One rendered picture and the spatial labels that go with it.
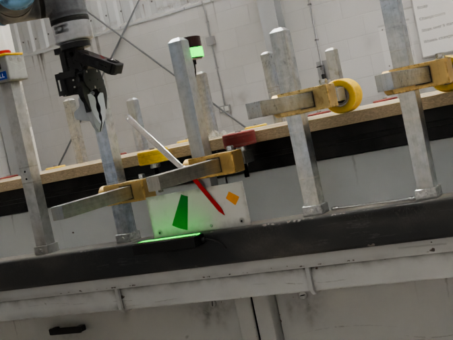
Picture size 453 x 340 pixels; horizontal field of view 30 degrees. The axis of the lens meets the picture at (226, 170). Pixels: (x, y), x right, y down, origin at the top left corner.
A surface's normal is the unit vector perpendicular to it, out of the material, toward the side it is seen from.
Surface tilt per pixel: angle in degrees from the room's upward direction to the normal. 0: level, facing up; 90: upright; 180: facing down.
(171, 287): 90
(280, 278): 90
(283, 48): 90
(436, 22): 90
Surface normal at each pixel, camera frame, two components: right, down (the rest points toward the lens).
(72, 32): 0.11, 0.04
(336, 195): -0.45, 0.14
